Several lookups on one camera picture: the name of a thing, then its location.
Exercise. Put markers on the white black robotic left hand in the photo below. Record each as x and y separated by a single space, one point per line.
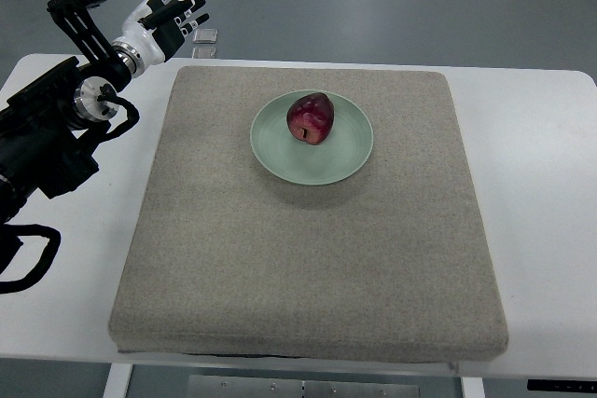
157 29

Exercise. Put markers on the red apple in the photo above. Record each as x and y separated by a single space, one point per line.
310 118

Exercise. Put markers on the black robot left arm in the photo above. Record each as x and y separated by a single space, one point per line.
51 127

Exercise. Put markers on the silver floor socket plate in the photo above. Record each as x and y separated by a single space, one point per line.
205 36

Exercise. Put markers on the light green plate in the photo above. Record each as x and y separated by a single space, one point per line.
344 152

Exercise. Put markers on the beige fabric cushion mat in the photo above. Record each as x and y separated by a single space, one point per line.
390 265

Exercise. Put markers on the white left table leg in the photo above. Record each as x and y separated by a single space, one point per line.
118 381

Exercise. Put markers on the white table leg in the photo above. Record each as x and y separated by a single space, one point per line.
472 387
118 381

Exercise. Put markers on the white right table leg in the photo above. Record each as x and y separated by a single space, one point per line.
472 387

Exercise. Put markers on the black table control panel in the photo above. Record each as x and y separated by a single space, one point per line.
562 385

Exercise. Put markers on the metal table base plate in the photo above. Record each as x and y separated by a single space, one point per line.
214 386

